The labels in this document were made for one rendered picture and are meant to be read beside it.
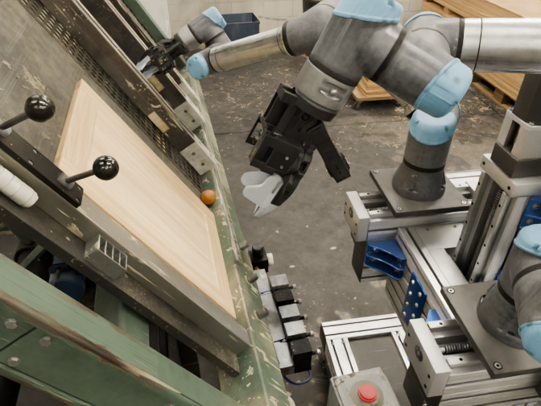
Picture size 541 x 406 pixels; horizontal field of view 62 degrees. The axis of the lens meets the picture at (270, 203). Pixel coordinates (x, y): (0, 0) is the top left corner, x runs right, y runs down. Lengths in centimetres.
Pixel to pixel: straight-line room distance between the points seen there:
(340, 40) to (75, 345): 50
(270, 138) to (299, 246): 208
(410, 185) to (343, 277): 127
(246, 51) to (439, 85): 85
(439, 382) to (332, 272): 157
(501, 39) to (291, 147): 32
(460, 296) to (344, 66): 66
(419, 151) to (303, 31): 45
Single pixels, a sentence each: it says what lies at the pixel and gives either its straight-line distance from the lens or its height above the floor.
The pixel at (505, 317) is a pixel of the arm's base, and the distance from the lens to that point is 102.
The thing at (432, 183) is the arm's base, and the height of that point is 109.
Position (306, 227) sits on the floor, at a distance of 282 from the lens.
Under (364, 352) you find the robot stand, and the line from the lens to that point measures 198.
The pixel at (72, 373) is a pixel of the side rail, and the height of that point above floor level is 127.
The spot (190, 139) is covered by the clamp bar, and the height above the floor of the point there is 104.
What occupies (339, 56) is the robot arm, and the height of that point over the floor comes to 161.
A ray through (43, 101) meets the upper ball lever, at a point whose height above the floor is 155.
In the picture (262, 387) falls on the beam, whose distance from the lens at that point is 105.
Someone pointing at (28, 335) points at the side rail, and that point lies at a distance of 63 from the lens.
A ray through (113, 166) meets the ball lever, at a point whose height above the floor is 145.
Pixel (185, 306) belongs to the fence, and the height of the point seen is 108.
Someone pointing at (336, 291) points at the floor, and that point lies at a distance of 245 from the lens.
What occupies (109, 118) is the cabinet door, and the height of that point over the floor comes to 129.
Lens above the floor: 180
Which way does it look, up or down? 37 degrees down
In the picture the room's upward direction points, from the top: straight up
